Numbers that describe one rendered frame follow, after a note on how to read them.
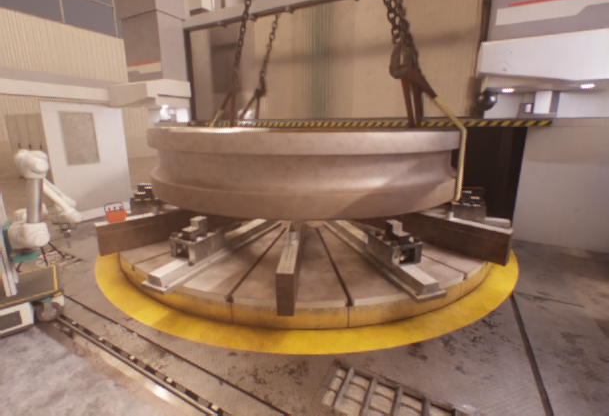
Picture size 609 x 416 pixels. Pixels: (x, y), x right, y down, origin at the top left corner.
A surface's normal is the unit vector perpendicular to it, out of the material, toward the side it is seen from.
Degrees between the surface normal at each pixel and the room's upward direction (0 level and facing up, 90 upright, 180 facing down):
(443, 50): 90
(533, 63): 90
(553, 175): 90
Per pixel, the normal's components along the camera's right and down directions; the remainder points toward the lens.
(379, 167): 0.33, 0.20
